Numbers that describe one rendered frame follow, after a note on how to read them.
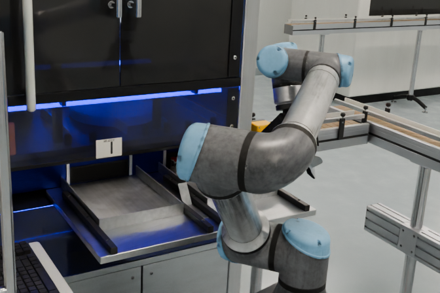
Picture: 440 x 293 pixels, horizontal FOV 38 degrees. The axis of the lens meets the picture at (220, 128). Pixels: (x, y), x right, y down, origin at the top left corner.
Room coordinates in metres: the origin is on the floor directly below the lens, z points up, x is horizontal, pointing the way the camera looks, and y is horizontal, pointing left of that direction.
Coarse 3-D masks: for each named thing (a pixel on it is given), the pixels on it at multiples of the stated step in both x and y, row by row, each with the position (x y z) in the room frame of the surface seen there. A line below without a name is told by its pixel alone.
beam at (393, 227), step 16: (368, 208) 2.59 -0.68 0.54; (384, 208) 2.58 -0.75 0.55; (368, 224) 2.58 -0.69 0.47; (384, 224) 2.50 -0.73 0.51; (400, 224) 2.43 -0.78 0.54; (384, 240) 2.49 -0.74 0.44; (400, 240) 2.41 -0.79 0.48; (416, 240) 2.34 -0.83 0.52; (432, 240) 2.28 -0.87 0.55; (416, 256) 2.34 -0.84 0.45; (432, 256) 2.27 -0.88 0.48
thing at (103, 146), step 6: (114, 138) 1.86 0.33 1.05; (120, 138) 1.87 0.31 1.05; (96, 144) 1.83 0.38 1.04; (102, 144) 1.84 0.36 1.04; (108, 144) 1.85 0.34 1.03; (114, 144) 1.86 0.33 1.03; (120, 144) 1.87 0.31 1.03; (96, 150) 1.83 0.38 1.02; (102, 150) 1.84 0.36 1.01; (108, 150) 1.85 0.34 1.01; (114, 150) 1.86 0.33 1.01; (120, 150) 1.87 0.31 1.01; (96, 156) 1.83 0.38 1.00; (102, 156) 1.84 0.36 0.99; (108, 156) 1.85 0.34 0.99
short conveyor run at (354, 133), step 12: (324, 120) 2.48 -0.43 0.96; (336, 120) 2.52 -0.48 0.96; (348, 120) 2.62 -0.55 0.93; (324, 132) 2.45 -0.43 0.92; (336, 132) 2.49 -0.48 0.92; (348, 132) 2.52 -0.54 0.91; (360, 132) 2.56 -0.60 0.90; (324, 144) 2.46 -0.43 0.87; (336, 144) 2.49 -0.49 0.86; (348, 144) 2.53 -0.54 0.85; (360, 144) 2.56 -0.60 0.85
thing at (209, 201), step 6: (162, 168) 2.00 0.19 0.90; (162, 174) 2.00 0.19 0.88; (168, 174) 1.96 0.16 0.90; (174, 174) 1.92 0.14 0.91; (180, 180) 1.89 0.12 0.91; (192, 186) 1.83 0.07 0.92; (192, 192) 1.82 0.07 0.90; (198, 192) 1.79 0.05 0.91; (270, 192) 1.86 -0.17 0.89; (276, 192) 1.87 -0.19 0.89; (204, 198) 1.75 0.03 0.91; (258, 198) 1.84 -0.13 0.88; (210, 204) 1.75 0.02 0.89
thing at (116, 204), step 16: (128, 176) 1.96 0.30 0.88; (144, 176) 1.92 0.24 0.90; (80, 192) 1.81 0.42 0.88; (96, 192) 1.81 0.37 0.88; (112, 192) 1.82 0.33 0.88; (128, 192) 1.83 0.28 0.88; (144, 192) 1.84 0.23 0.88; (160, 192) 1.82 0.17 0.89; (96, 208) 1.70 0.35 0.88; (112, 208) 1.71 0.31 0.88; (128, 208) 1.71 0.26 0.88; (144, 208) 1.72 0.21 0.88; (160, 208) 1.66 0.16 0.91; (176, 208) 1.68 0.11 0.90; (112, 224) 1.58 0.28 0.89; (128, 224) 1.61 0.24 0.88
